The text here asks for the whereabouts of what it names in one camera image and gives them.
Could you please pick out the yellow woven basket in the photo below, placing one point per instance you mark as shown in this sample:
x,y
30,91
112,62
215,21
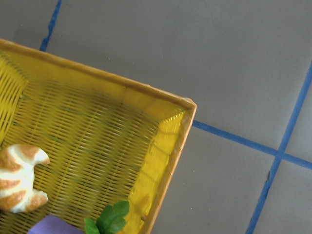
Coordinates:
x,y
108,138

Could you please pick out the orange toy carrot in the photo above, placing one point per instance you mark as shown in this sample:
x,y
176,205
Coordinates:
x,y
111,220

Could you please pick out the toy croissant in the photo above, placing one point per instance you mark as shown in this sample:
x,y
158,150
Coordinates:
x,y
17,194

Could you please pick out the purple foam cube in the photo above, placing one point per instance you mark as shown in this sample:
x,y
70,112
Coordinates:
x,y
53,225

